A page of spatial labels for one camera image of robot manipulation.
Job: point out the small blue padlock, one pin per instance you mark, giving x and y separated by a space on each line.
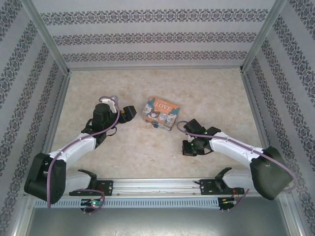
155 125

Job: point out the orange bear print tin box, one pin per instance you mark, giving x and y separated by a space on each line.
160 110

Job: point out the left green-lit controller board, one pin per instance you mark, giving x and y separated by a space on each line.
93 203

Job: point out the aluminium frame post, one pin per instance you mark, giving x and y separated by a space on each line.
262 34
45 34

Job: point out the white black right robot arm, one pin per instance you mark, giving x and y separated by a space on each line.
231 147

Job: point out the grey metal shelf panel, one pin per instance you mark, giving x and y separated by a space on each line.
157 221

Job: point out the right green-lit controller board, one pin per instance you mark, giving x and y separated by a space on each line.
227 202

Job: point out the aluminium table side rail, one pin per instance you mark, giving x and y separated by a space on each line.
53 123
257 118

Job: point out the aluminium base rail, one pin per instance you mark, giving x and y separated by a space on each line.
157 184

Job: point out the green-lit controller board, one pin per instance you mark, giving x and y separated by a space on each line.
93 203
227 202

